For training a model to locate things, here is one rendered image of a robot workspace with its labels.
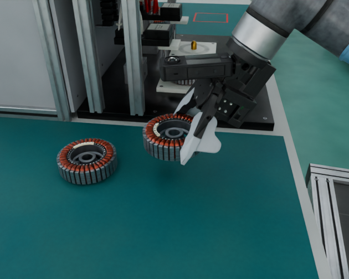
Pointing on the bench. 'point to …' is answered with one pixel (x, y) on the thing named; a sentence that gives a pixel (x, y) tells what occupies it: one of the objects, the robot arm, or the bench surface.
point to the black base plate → (263, 113)
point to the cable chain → (108, 13)
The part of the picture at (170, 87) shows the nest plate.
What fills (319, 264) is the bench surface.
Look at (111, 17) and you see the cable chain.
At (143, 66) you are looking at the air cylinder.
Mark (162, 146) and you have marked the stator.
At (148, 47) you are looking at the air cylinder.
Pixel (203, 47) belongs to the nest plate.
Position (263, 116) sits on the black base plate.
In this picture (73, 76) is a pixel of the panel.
